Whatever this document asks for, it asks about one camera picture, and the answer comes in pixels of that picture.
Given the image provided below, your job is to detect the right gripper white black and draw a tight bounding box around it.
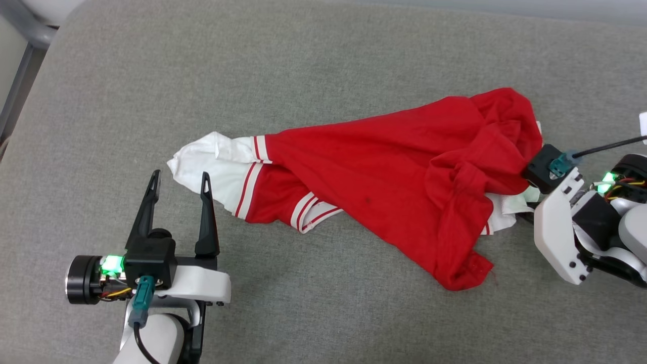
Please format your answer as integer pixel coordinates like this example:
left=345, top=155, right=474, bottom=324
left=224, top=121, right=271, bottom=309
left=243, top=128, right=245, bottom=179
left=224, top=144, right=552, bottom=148
left=516, top=153, right=647, bottom=285

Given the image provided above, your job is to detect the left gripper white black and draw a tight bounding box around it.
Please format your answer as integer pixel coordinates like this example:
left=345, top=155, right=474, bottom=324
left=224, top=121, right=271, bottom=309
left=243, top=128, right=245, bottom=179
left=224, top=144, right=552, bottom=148
left=65, top=169, right=232, bottom=307

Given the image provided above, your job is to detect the red white basketball jersey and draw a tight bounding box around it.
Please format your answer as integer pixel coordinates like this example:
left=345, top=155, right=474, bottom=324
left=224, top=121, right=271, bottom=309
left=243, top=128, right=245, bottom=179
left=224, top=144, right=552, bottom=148
left=167, top=87, right=544, bottom=292

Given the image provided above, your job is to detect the white rounded plastic object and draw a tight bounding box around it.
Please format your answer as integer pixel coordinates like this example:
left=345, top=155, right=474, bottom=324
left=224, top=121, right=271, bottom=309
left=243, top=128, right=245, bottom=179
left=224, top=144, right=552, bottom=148
left=20, top=0, right=86, bottom=26

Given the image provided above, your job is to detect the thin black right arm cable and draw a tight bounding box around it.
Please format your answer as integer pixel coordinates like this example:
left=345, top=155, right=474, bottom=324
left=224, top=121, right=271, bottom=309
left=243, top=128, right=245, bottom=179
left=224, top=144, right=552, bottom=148
left=551, top=135, right=647, bottom=177

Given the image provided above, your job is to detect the grey metal frame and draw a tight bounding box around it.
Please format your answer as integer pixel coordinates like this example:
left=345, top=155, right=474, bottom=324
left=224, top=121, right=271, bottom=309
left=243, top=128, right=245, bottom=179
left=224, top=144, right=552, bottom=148
left=0, top=13, right=56, bottom=152

